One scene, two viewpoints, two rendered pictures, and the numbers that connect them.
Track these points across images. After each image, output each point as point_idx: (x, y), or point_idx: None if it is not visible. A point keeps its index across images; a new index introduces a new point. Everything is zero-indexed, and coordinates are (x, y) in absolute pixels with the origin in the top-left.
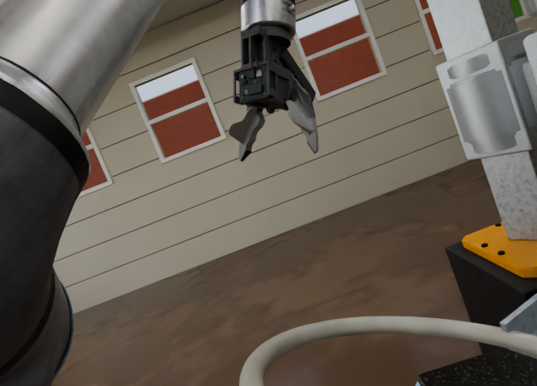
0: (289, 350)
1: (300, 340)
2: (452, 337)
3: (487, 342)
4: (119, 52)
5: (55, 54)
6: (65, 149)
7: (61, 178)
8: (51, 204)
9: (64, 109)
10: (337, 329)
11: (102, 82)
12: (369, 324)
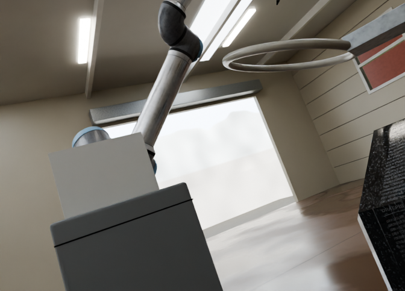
0: (282, 70)
1: (288, 67)
2: (348, 59)
3: (351, 55)
4: None
5: None
6: (175, 7)
7: (175, 11)
8: (175, 15)
9: (178, 2)
10: (308, 64)
11: None
12: (323, 61)
